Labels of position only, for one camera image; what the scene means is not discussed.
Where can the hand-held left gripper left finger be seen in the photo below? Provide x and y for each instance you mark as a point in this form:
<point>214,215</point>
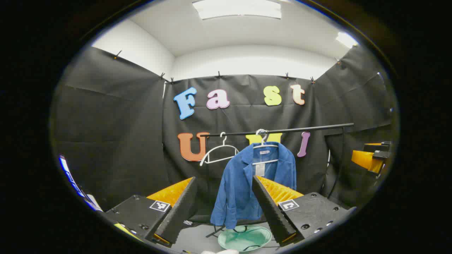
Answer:
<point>176,215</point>

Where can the small ceiling light panel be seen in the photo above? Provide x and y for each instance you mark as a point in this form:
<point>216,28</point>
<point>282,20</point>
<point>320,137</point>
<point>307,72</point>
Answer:
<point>346,39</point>

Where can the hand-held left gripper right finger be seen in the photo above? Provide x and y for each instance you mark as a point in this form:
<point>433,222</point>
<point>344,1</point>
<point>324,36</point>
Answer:
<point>272,211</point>

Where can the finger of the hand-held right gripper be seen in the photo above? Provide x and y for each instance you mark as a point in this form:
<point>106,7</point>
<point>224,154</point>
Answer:
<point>379,145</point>
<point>365,160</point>

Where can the black backdrop cloth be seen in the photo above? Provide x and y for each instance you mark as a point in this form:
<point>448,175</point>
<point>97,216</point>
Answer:
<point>106,141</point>

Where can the white cloth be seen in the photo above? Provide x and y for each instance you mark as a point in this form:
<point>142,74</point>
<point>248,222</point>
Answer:
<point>220,252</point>

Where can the green laundry hamper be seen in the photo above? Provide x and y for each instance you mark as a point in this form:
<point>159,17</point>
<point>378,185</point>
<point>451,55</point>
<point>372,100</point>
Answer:
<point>247,238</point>

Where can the white plastic hanger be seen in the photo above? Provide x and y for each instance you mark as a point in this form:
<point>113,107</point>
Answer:
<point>224,142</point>
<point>265,146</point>

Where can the black clothes rack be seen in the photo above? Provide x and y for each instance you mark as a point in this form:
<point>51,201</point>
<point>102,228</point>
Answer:
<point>310,128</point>

